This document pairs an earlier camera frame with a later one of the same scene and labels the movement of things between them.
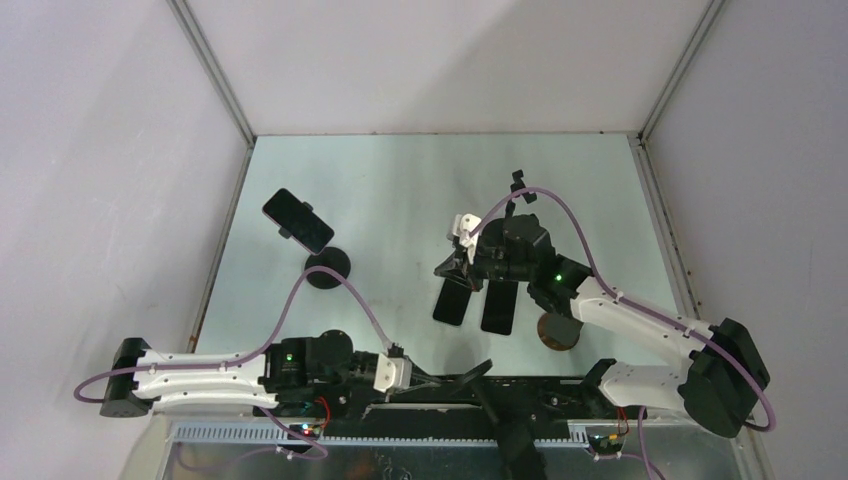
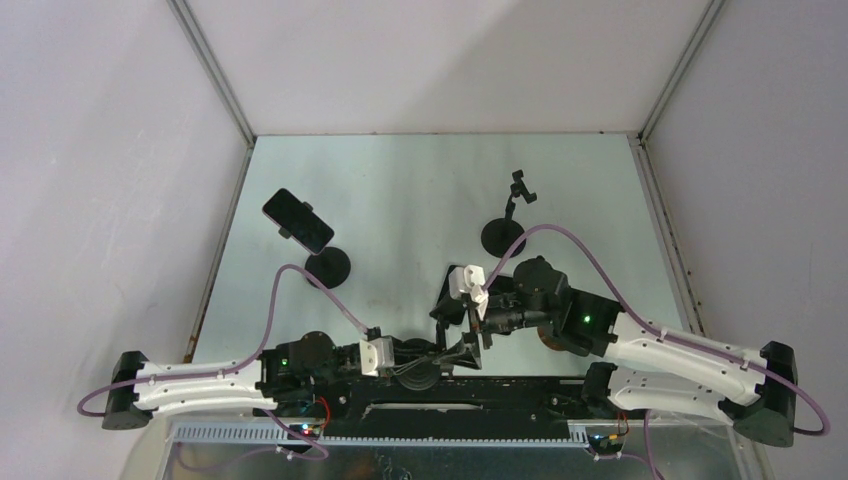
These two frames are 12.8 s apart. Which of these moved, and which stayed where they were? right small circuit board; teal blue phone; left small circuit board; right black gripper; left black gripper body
Moved: right black gripper; left black gripper body
Stayed: left small circuit board; right small circuit board; teal blue phone
